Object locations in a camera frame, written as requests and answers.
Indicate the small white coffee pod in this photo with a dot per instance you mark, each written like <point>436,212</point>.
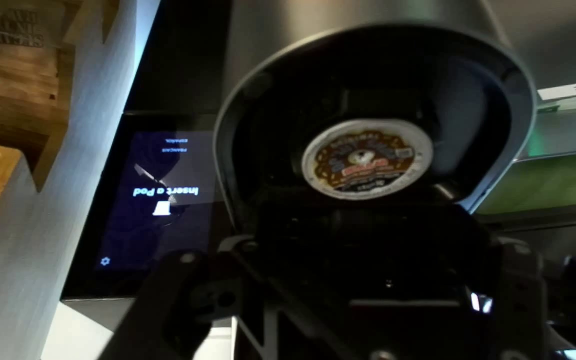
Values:
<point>366,160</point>

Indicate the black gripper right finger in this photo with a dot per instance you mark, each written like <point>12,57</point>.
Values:
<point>521,300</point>

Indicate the silver black Keurig coffee maker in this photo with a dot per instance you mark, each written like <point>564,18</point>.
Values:
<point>369,61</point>

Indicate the wooden cup dispenser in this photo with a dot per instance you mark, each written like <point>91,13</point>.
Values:
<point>1,80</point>

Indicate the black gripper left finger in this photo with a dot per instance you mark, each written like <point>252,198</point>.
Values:
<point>168,307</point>

